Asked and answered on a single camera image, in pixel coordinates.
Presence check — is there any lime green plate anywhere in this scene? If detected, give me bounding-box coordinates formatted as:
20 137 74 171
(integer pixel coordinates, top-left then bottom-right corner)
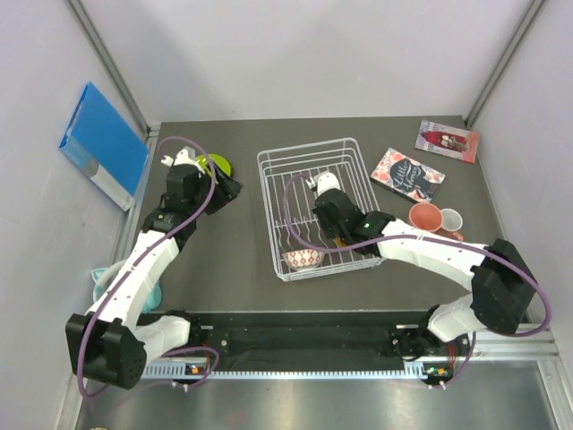
195 153 233 176

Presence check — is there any white wire dish rack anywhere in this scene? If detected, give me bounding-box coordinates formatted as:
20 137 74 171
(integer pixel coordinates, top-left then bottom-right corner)
256 137 386 283

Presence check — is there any red patterned white bowl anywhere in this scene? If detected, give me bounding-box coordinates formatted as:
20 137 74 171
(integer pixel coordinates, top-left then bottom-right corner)
282 248 324 271

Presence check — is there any yellow plate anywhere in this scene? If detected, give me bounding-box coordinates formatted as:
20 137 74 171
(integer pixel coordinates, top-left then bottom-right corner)
333 237 346 248

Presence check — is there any pink plastic cup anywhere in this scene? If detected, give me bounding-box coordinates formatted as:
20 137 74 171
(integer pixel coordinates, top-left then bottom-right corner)
408 202 443 233

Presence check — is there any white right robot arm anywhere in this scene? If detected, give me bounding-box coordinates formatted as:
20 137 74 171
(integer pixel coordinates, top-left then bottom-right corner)
313 189 535 355

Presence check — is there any teal object behind arm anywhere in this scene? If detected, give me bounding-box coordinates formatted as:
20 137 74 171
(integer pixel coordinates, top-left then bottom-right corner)
91 261 162 314

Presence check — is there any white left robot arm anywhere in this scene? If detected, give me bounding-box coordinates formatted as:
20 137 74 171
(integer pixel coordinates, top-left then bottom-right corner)
65 162 243 389

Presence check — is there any blue folder box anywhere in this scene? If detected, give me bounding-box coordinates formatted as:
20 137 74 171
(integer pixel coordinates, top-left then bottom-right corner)
58 82 149 211

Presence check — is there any Little Women book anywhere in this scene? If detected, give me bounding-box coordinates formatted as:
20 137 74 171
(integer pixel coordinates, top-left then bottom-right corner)
370 148 446 202

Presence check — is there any red purple book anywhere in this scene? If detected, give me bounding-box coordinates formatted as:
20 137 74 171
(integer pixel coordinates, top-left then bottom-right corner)
415 120 480 164

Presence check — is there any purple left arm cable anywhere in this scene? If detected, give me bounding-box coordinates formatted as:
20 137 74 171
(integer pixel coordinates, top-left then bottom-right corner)
75 135 220 399

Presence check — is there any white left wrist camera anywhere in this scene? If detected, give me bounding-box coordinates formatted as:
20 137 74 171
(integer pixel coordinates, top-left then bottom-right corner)
161 146 198 168

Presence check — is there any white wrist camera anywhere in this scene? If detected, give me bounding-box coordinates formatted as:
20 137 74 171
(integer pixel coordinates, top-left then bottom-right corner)
305 171 341 197
161 146 198 168

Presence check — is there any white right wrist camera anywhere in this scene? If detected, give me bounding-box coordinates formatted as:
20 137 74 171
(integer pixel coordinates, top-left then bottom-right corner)
305 171 341 197

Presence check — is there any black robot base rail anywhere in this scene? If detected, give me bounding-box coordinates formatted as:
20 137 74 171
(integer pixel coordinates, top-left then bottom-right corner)
167 311 448 357

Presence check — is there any grey slotted cable duct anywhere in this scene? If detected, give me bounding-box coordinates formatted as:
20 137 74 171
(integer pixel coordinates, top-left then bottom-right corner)
141 359 451 381

